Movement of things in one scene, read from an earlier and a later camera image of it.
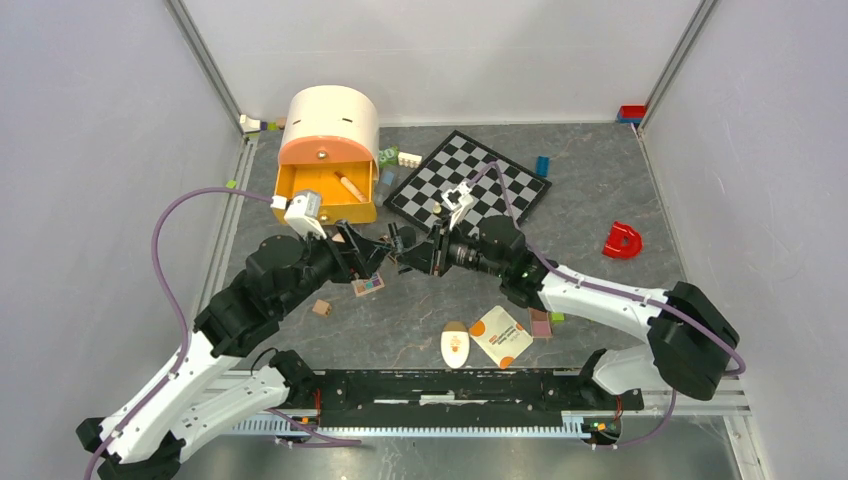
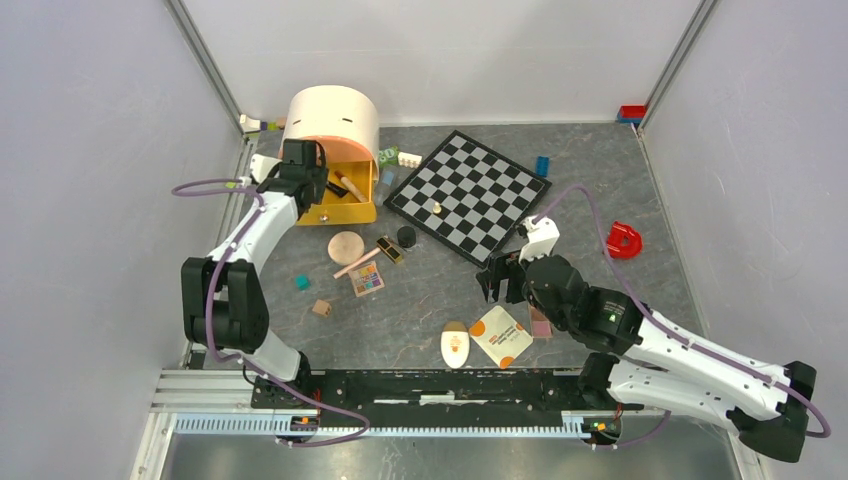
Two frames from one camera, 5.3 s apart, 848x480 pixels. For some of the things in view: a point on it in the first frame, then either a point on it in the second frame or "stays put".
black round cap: (407, 235) stays put
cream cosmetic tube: (356, 192) stays put
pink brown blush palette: (540, 324) stays put
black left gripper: (356, 256) to (319, 175)
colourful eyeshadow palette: (364, 286) stays put
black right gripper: (431, 257) to (507, 265)
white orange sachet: (501, 336) stays put
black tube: (397, 243) to (338, 190)
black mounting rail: (454, 398) stays put
